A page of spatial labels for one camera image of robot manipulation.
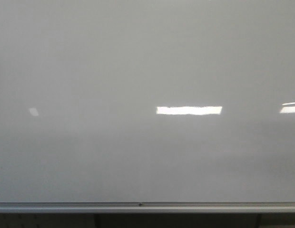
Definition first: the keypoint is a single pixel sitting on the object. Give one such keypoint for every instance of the aluminium whiteboard marker tray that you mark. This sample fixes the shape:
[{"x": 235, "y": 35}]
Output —
[{"x": 145, "y": 209}]

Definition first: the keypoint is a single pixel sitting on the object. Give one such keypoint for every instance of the white whiteboard with aluminium frame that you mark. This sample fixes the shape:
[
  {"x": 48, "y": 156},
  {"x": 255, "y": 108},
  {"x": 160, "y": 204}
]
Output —
[{"x": 147, "y": 101}]

